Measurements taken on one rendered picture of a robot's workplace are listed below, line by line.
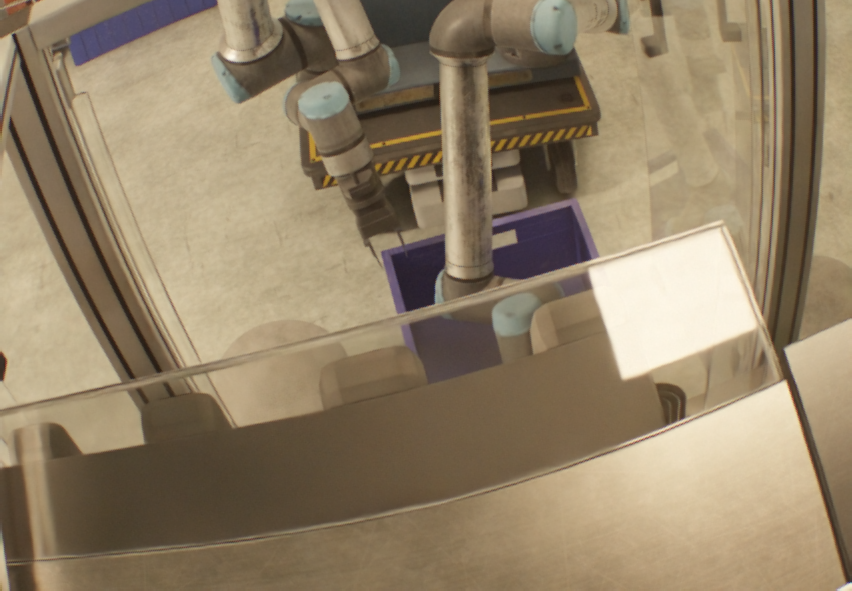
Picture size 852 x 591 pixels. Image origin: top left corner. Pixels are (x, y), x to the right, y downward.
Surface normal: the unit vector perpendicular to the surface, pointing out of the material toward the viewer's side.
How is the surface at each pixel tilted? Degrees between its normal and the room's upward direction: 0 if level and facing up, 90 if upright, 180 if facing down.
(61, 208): 90
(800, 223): 90
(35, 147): 90
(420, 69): 0
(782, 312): 90
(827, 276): 0
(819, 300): 0
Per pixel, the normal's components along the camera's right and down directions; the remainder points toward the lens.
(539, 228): 0.21, 0.73
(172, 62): -0.17, -0.63
